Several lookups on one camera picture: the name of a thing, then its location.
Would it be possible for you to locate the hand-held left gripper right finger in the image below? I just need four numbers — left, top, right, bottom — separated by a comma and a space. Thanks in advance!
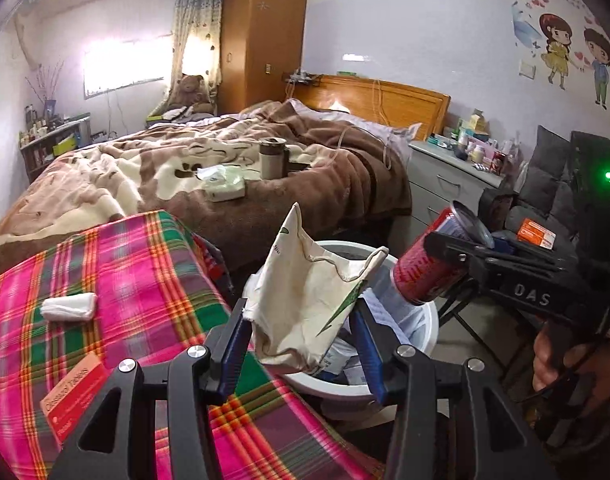
350, 305, 560, 480

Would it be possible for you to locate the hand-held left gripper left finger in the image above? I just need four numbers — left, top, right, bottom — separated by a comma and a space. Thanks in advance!
48, 297, 251, 480

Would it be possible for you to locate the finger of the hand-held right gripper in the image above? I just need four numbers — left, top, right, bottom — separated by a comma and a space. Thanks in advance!
485, 239, 563, 270
424, 232, 490, 281

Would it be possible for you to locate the red drink can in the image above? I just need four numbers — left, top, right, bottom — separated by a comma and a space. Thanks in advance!
392, 201, 496, 307

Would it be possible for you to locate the white trash bin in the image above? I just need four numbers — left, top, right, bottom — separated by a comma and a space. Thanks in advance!
242, 241, 440, 403

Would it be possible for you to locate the cream paper bag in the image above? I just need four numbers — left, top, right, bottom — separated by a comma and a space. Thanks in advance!
245, 202, 390, 376

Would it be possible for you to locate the person's right hand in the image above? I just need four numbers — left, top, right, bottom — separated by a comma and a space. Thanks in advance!
532, 330, 610, 396

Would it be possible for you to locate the orange box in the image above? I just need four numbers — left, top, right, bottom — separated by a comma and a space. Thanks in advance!
516, 217, 560, 250

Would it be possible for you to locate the white printed packet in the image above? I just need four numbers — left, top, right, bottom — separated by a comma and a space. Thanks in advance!
320, 340, 368, 386

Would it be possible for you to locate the grey drawer cabinet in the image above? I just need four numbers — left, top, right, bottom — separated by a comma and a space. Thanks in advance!
409, 139, 506, 231

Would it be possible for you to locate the grey cushioned chair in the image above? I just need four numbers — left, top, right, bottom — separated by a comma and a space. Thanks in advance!
502, 125, 586, 241

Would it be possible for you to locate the group of bottles and boxes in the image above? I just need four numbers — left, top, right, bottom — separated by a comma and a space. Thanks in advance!
442, 110, 523, 176

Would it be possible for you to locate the pink plaid cloth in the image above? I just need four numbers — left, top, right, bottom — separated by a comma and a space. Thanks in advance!
0, 210, 386, 480

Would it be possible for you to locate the red flat box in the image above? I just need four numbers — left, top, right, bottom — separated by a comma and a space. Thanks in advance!
40, 351, 111, 445

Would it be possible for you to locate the wooden headboard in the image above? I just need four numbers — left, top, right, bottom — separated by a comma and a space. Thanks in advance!
285, 74, 451, 142

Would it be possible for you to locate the green tissue pack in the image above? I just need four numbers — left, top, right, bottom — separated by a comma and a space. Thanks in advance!
197, 165, 247, 203

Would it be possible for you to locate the white crumpled tissue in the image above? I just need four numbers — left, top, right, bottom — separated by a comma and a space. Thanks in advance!
40, 292, 98, 321

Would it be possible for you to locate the lavender pillow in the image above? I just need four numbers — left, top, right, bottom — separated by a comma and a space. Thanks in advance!
290, 99, 421, 153

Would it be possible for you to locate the steel thermos cup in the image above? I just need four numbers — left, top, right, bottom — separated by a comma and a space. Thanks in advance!
259, 137, 290, 181

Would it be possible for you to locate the bed with brown blanket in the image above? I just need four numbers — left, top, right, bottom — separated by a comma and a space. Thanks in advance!
0, 100, 413, 281

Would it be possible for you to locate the brown teddy bear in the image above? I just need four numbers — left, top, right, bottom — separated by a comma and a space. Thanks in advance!
166, 75, 215, 116

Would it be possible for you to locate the small storage shelf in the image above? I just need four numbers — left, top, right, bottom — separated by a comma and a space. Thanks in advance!
20, 114, 92, 183

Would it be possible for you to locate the wooden wardrobe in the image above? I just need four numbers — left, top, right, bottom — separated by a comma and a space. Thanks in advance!
220, 0, 310, 116

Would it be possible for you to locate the row of small bottles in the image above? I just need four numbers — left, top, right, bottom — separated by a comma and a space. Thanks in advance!
19, 102, 76, 143

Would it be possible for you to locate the bright window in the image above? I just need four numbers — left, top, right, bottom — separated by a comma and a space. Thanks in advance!
82, 35, 173, 98

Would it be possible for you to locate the patterned curtain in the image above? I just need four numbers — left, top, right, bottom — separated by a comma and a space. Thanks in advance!
169, 0, 225, 111

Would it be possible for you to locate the dried branch decoration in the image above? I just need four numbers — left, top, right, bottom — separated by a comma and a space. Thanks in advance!
28, 60, 66, 116

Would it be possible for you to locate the boy wall sticker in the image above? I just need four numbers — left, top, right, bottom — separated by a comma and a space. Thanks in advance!
582, 27, 610, 108

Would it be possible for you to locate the girl wall sticker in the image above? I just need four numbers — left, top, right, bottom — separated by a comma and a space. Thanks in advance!
512, 12, 578, 91

